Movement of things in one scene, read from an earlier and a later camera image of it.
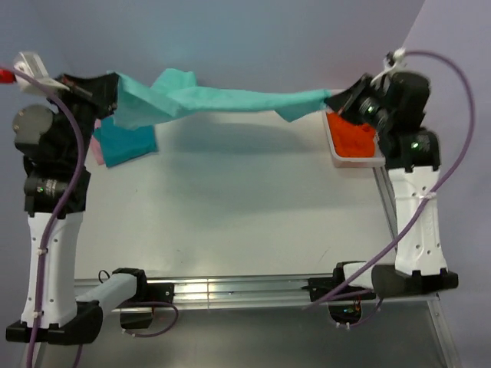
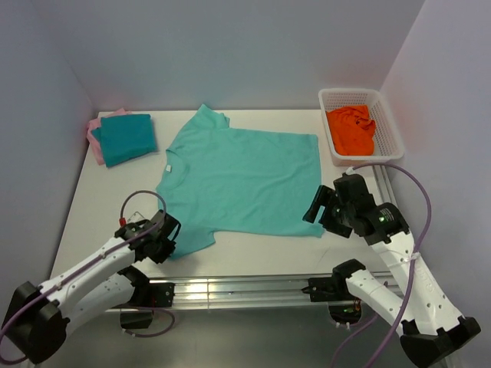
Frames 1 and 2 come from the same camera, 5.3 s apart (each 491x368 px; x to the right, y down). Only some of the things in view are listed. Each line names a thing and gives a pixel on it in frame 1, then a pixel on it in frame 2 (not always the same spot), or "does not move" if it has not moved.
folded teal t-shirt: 120,145 does not move
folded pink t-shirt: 96,145 does not move
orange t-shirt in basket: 350,139 does not move
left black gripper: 101,90 to 168,248
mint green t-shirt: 174,92 to 219,178
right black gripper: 344,101 to 324,195
